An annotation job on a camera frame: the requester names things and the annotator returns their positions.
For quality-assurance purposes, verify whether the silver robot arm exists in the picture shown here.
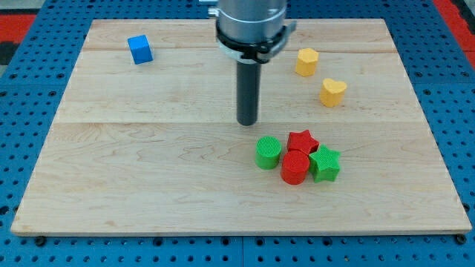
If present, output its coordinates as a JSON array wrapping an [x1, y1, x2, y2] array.
[[202, 0, 297, 65]]

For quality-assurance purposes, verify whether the yellow heart block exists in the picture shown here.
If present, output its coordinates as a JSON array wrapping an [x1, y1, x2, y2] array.
[[319, 78, 347, 108]]

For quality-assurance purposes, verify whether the green cylinder block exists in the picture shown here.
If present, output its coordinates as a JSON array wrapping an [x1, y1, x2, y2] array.
[[255, 136, 282, 170]]

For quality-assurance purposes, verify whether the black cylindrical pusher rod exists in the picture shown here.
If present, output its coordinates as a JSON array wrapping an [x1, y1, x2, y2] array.
[[237, 62, 261, 126]]

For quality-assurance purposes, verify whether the red star block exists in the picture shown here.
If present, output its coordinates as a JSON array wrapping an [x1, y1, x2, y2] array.
[[286, 130, 320, 155]]

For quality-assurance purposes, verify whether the red cylinder block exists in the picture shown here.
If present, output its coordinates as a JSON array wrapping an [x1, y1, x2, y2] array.
[[281, 151, 310, 185]]

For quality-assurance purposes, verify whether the light wooden board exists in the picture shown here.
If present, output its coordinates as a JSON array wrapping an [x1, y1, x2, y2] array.
[[11, 19, 472, 237]]

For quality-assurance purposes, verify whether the green star block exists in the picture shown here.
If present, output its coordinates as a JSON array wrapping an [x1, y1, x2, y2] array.
[[309, 144, 341, 183]]

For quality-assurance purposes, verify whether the yellow hexagon block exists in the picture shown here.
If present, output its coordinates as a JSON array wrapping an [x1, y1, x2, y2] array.
[[295, 48, 319, 77]]

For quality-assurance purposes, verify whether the blue cube block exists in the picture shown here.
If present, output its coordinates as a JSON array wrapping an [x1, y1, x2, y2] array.
[[127, 35, 153, 65]]

